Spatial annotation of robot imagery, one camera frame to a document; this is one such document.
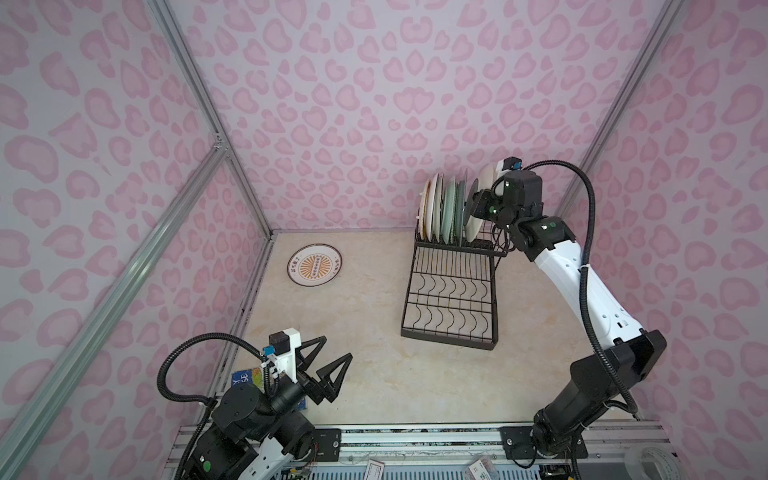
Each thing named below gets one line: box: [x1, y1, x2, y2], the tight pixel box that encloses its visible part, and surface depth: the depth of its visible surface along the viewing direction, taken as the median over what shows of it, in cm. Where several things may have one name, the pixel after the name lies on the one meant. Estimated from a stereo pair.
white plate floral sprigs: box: [433, 173, 444, 243], surface depth 79 cm
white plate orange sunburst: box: [287, 243, 343, 287], surface depth 112 cm
